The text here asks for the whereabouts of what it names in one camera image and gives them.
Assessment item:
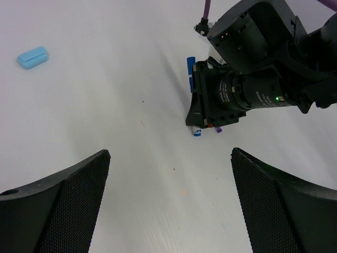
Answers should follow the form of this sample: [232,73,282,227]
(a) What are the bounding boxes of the small dark blue cap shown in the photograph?
[186,56,196,75]

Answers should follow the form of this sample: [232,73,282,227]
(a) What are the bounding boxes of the light blue pen cap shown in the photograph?
[16,46,48,70]

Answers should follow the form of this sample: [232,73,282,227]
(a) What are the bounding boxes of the white marker pen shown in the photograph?
[186,74,202,137]

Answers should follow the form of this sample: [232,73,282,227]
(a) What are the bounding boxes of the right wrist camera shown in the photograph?
[194,17,210,37]

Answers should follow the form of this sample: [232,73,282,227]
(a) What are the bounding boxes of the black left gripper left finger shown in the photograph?
[1,150,111,252]

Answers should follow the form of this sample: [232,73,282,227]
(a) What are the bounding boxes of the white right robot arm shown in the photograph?
[185,1,336,129]

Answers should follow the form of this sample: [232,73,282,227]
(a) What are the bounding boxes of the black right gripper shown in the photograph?
[190,61,246,129]

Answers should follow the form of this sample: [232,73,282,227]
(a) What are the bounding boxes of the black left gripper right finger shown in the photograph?
[231,148,336,252]

